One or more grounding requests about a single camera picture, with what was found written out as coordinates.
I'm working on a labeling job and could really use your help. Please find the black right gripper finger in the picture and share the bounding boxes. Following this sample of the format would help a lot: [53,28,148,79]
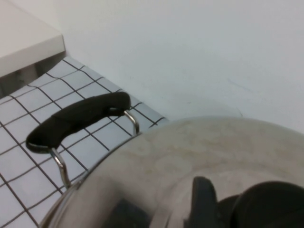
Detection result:
[191,177,219,228]

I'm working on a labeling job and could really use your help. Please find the stainless steel lid black knob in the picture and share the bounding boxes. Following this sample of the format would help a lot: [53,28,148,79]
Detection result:
[39,116,304,228]

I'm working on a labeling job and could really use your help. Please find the white black grid tablecloth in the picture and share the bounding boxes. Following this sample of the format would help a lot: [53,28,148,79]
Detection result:
[0,57,171,228]

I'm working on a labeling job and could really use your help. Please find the stainless steel pot black handles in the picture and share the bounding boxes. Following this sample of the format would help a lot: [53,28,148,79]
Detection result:
[25,92,141,190]

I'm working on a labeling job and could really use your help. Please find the white board shelf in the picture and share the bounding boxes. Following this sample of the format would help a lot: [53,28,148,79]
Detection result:
[0,0,66,79]

